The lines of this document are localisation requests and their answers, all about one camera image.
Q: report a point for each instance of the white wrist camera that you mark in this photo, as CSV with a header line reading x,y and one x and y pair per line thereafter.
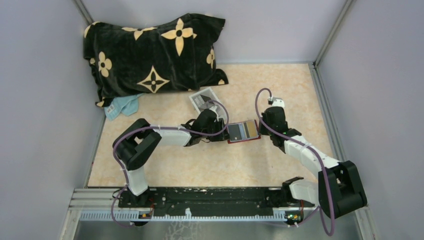
x,y
276,102
214,108

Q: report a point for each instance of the black floral pillow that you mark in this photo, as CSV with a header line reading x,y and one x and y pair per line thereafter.
x,y
177,56

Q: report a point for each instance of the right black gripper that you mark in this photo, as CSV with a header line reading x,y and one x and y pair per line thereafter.
x,y
262,130

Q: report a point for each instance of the white plastic card box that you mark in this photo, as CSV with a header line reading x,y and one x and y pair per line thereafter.
x,y
209,92

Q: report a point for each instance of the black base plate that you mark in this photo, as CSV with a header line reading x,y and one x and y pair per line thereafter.
x,y
211,201

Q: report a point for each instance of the gold black credit card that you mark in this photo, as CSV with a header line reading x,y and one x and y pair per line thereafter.
x,y
251,130

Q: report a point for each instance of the grey card stack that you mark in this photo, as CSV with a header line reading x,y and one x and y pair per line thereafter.
x,y
201,99

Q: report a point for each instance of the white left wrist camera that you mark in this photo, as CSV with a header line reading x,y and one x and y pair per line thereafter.
x,y
214,108

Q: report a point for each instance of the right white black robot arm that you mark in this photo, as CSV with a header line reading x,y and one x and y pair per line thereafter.
x,y
338,190

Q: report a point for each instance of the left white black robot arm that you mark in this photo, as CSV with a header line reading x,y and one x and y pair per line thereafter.
x,y
133,148

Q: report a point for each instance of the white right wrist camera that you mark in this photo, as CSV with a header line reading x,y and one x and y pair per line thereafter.
x,y
276,102

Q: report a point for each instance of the light blue cloth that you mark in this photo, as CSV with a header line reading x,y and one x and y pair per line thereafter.
x,y
126,105

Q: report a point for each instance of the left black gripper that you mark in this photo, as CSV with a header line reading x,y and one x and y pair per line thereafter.
x,y
222,137

